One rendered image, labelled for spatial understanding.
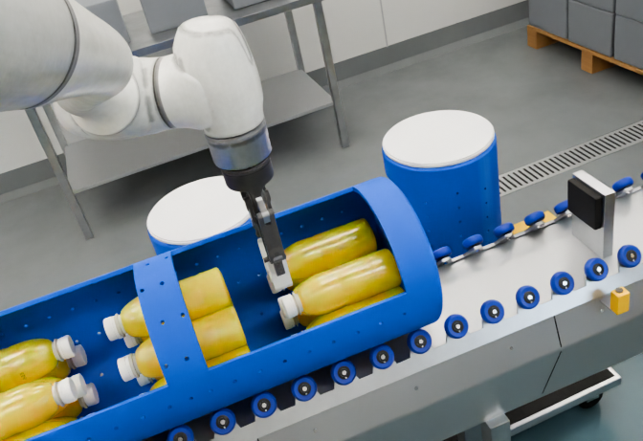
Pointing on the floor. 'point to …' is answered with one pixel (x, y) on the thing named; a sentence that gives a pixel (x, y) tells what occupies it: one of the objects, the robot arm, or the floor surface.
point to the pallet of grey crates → (588, 10)
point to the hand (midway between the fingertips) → (275, 263)
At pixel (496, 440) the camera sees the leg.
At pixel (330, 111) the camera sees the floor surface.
